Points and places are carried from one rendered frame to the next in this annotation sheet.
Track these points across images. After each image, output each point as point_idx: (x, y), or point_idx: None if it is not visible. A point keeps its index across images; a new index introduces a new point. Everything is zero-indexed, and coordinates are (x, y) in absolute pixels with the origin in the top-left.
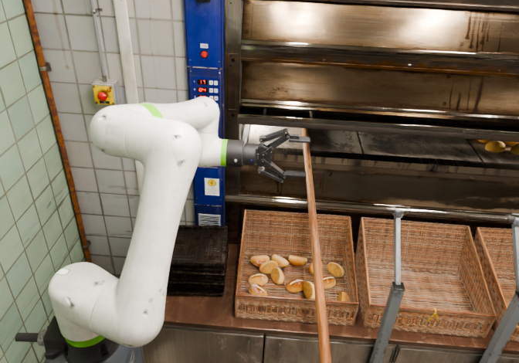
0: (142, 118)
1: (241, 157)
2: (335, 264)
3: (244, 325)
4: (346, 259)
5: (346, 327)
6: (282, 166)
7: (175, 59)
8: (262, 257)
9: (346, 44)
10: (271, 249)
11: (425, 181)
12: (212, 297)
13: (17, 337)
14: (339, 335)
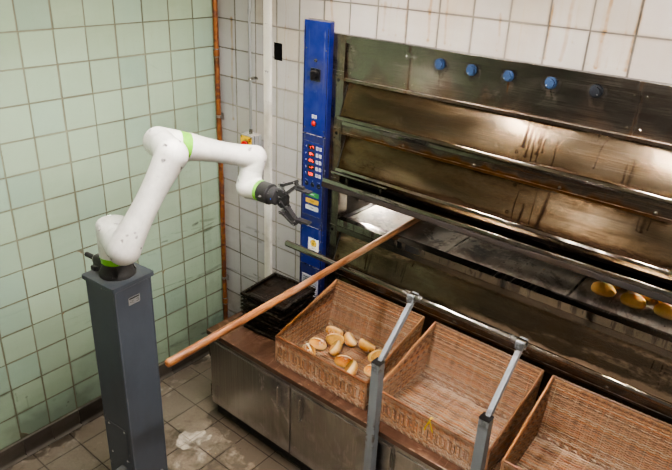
0: (163, 134)
1: (263, 194)
2: None
3: (276, 368)
4: None
5: (357, 408)
6: None
7: (298, 125)
8: (334, 329)
9: (416, 133)
10: (350, 327)
11: (501, 300)
12: (272, 342)
13: (85, 253)
14: (344, 410)
